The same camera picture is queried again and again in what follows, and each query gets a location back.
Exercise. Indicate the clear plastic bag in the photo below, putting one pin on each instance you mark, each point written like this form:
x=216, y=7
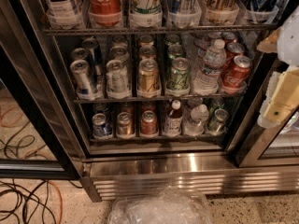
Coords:
x=169, y=206

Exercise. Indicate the dark blue can middle shelf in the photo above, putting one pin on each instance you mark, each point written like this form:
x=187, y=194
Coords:
x=91, y=44

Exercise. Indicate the gold can bottom shelf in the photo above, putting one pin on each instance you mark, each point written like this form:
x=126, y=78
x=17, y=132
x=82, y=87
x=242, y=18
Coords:
x=125, y=125

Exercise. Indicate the stainless steel glass-door fridge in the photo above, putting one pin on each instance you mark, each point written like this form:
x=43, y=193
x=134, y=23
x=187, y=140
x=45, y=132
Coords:
x=35, y=67

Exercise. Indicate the green soda can front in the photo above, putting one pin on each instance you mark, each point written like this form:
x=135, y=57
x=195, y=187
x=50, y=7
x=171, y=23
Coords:
x=178, y=77

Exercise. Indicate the red cola can front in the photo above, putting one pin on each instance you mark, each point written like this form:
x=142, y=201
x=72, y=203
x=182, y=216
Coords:
x=236, y=74

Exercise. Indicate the orange red can bottom shelf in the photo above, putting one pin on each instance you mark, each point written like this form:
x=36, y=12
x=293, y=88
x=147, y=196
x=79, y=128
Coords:
x=148, y=124

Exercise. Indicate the clear water bottle middle shelf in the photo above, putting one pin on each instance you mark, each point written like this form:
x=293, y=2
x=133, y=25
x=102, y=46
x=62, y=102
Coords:
x=210, y=67

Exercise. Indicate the orange gold soda can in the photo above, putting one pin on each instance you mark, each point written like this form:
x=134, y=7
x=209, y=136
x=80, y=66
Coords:
x=148, y=82

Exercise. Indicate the red cola can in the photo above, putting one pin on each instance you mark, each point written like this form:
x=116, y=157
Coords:
x=233, y=49
x=236, y=74

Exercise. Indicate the silver can behind left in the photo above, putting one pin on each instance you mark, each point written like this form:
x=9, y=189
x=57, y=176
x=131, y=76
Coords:
x=80, y=54

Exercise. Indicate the blue can bottom shelf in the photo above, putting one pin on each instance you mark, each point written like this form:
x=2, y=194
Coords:
x=101, y=126

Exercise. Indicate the green can bottom shelf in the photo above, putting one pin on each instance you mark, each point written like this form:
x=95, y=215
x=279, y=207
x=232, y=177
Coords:
x=217, y=122

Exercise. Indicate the green can shelf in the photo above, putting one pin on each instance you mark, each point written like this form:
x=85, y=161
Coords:
x=175, y=51
x=217, y=122

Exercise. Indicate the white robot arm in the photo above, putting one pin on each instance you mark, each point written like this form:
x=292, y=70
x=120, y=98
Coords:
x=288, y=40

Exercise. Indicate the clear water bottle shelf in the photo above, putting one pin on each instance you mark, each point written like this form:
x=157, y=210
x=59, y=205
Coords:
x=194, y=120
x=210, y=67

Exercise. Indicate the red cola bottle top shelf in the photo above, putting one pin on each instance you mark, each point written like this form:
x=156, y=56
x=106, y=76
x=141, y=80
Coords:
x=105, y=11

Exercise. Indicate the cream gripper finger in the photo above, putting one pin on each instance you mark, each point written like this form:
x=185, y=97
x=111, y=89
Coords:
x=270, y=44
x=282, y=97

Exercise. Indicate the white silver can front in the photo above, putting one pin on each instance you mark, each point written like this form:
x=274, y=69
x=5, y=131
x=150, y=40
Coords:
x=118, y=85

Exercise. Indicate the juice bottle white cap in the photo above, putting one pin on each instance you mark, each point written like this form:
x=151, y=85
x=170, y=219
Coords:
x=173, y=118

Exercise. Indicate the white silver can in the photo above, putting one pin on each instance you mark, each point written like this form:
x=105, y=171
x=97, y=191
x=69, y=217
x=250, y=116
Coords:
x=120, y=53
x=118, y=85

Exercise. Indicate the clear water bottle bottom shelf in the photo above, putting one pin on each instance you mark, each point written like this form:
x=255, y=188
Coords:
x=194, y=120

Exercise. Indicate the silver blue can front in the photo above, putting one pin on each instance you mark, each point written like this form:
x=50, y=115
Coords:
x=89, y=86

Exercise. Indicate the white green bottle top shelf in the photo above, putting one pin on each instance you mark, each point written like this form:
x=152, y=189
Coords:
x=145, y=13

